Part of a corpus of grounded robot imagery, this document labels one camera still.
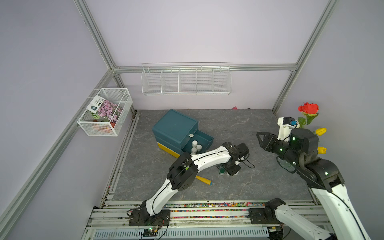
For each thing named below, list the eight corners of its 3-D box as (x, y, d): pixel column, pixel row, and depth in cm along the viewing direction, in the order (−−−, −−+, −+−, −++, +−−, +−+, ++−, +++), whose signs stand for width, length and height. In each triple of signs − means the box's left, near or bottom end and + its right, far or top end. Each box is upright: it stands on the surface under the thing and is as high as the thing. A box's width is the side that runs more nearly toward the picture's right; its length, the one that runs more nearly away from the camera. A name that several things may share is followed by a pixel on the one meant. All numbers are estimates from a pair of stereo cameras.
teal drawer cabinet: (159, 148, 101) (150, 128, 83) (175, 130, 111) (170, 108, 93) (183, 163, 94) (180, 144, 77) (198, 142, 104) (198, 121, 87)
